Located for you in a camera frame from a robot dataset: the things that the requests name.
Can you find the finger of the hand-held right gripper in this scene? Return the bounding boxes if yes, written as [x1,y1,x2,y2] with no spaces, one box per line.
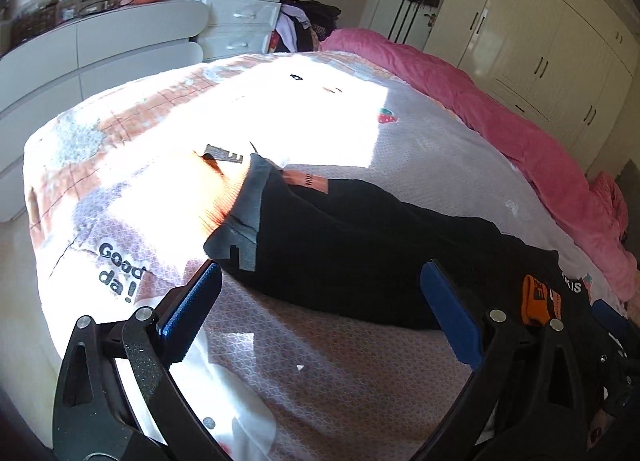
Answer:
[591,300,633,347]

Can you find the cream wardrobe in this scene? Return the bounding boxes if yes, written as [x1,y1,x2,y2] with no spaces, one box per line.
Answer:
[425,0,636,172]

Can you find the white dresser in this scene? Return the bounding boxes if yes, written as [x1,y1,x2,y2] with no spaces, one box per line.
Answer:
[0,0,211,222]

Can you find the printed bed sheet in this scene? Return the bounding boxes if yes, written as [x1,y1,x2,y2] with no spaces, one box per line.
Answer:
[22,51,631,461]

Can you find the pink blanket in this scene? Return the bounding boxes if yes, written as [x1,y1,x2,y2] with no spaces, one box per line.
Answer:
[320,28,640,302]

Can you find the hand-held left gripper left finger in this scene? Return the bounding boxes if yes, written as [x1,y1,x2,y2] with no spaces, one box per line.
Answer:
[52,261,236,461]

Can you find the pile of clothes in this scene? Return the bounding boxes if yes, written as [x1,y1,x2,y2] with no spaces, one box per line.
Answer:
[270,0,343,54]

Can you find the black garment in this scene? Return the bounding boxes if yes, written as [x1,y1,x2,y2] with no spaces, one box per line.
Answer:
[202,153,601,337]

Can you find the white cloth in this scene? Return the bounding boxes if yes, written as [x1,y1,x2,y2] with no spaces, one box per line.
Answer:
[115,331,278,461]

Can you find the white plastic drawer unit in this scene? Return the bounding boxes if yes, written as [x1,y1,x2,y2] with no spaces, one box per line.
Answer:
[192,0,291,62]

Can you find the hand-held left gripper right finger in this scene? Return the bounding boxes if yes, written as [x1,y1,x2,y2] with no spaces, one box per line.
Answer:
[410,258,596,461]

